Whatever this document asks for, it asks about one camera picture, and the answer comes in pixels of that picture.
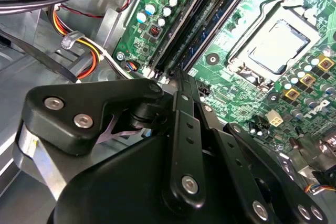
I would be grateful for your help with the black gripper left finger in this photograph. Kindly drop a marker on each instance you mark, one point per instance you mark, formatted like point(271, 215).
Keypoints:
point(186, 155)

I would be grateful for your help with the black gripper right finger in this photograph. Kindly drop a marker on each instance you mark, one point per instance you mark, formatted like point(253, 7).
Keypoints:
point(260, 155)

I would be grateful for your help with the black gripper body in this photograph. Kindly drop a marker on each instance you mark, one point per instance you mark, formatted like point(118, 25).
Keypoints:
point(118, 187)

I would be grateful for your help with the blue RAM stick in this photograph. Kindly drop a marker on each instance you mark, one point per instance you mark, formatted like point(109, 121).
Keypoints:
point(202, 31)

